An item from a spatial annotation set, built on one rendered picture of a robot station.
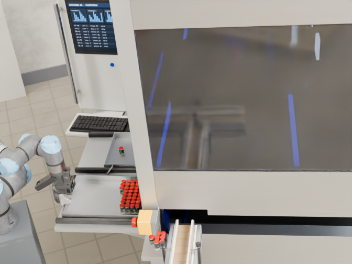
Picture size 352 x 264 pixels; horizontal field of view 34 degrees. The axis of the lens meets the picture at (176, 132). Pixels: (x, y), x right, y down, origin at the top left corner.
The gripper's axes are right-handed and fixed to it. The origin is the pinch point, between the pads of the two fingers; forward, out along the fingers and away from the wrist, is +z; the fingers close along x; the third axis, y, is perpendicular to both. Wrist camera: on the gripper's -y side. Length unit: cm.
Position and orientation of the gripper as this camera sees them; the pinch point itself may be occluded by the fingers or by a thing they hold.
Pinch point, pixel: (61, 204)
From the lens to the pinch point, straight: 261.5
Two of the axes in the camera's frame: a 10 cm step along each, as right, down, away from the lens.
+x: 1.0, -5.9, 8.0
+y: 9.9, 0.0, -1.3
